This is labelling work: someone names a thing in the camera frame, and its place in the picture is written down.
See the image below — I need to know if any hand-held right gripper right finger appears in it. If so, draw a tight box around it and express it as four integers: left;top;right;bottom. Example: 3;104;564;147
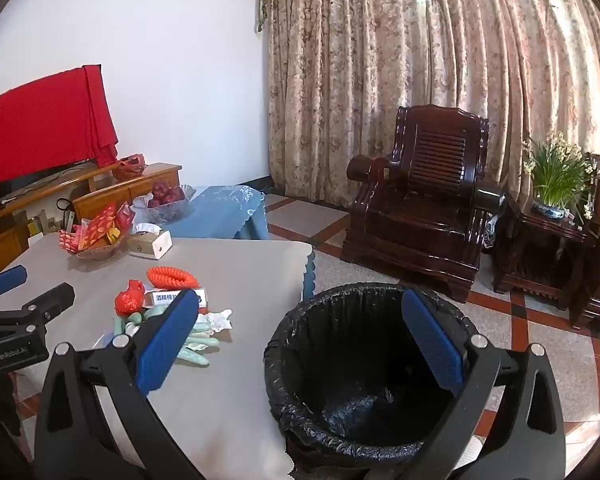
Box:
401;289;567;480

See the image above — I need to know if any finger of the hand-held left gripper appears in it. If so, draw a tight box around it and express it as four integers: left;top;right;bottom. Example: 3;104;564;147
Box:
0;283;76;336
0;266;28;313

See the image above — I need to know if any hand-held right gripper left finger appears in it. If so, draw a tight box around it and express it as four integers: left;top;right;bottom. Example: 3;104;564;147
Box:
34;287;201;480

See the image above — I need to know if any pale green rubber glove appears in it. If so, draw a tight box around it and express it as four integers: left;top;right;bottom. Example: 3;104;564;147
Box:
112;312;222;367

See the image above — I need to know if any white blue printed box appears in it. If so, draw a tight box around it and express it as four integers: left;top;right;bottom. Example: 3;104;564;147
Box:
151;287;208;311

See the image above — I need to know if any white tissue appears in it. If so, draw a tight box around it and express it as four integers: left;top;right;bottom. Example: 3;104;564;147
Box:
195;307;235;333

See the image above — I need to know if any orange foam net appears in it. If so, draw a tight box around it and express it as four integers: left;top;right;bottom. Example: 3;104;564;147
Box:
146;266;197;289

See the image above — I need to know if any trash bin with black bag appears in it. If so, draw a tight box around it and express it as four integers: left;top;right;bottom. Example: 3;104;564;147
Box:
264;282;486;468

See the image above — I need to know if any glass candy bowl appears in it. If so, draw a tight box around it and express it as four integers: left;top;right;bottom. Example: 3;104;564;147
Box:
60;225;133;262

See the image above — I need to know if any red dotted paper wrapping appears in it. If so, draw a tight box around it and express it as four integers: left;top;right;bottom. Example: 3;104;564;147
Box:
57;202;136;252

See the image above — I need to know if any black television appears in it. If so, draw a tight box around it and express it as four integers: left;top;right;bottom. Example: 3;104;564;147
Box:
0;160;96;211

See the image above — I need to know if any white tissue box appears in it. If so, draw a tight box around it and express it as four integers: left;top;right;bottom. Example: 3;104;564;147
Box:
128;224;173;260

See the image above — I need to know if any light wooden television cabinet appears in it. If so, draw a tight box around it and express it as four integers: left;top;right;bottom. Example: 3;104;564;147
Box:
0;162;183;267

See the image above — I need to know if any blue white patterned cloth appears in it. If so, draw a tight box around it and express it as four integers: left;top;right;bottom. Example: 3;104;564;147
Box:
482;210;502;252

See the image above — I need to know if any glass fruit bowl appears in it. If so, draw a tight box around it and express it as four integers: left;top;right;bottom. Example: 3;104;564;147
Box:
131;184;197;224

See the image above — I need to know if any blue embroidered tablecloth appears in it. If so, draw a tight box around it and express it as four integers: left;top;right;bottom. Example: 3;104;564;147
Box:
165;185;270;241

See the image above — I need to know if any dark wooden side table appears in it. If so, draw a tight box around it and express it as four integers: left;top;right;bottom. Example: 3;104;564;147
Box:
492;195;600;311

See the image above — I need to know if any red woven basket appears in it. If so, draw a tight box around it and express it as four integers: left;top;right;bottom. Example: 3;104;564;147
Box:
111;154;147;181

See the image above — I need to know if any red cloth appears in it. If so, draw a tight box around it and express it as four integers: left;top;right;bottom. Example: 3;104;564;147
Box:
0;64;120;188

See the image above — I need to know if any potted green flowering plant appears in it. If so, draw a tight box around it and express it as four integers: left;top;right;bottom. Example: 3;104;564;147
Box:
522;132;598;221

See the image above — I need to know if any beige floral curtain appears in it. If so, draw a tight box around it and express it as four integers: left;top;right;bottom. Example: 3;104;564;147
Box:
254;0;600;281

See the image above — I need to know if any black cable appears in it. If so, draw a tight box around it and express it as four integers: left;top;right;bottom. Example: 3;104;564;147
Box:
55;197;77;231

